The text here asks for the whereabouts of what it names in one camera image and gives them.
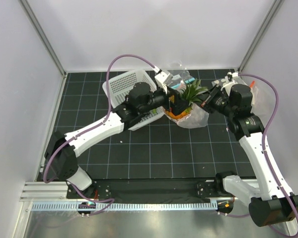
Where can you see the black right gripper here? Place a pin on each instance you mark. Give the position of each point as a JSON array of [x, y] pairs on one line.
[[207, 103]]

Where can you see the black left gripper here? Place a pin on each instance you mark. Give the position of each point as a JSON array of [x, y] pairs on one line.
[[179, 104]]

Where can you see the orange toy pineapple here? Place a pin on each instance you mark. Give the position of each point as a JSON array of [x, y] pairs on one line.
[[191, 91]]

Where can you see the pink-zipper clear zip bag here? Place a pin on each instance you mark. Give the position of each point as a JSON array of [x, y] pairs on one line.
[[192, 117]]

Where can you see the white perforated plastic basket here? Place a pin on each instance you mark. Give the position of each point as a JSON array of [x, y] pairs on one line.
[[135, 98]]

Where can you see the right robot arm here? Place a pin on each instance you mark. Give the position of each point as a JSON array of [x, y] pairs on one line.
[[273, 201]]

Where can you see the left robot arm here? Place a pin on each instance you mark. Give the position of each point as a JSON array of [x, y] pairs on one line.
[[63, 150]]

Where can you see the white-dotted clear zip bag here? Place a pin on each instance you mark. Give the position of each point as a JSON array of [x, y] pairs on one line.
[[239, 81]]

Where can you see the blue-zipper clear zip bag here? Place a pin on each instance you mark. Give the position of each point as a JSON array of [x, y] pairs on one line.
[[178, 77]]

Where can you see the orange-zipper clear zip bag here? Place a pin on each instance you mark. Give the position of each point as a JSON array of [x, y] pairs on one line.
[[263, 101]]

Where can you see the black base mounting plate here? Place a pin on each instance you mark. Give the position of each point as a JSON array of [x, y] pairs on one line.
[[157, 190]]

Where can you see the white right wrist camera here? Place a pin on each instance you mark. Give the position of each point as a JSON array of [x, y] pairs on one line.
[[228, 81]]

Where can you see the slotted cable duct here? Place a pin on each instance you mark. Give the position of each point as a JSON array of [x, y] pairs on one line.
[[87, 206]]

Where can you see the aluminium frame rail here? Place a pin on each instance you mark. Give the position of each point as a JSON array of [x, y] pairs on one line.
[[40, 191]]

